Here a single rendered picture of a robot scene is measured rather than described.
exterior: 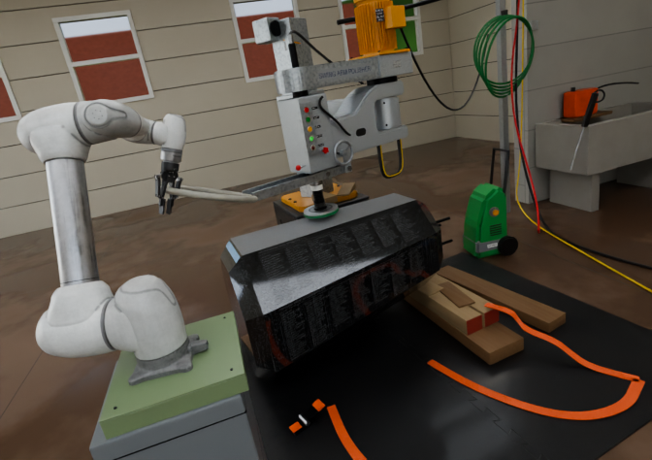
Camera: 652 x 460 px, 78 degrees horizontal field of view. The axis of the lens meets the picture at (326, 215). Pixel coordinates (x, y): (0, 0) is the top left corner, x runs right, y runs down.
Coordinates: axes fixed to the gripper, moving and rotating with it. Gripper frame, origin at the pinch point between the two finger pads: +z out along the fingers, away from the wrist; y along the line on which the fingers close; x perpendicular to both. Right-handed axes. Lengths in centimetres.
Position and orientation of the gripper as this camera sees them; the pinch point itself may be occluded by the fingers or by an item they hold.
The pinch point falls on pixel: (165, 206)
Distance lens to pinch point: 196.7
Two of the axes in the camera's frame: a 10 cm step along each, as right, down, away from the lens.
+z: -1.4, 9.9, 0.7
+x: -8.0, -1.5, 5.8
